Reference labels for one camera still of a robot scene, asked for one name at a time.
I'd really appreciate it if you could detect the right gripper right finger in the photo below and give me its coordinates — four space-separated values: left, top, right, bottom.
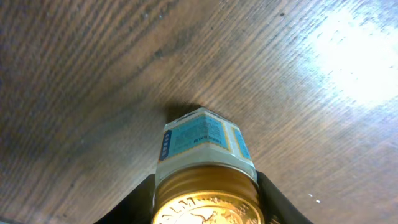
257 171 312 224

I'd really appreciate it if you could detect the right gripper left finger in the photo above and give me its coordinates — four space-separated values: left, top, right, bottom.
95 174 155 224

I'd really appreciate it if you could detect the small jar gold lid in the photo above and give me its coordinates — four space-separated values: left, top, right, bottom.
152 108 265 224

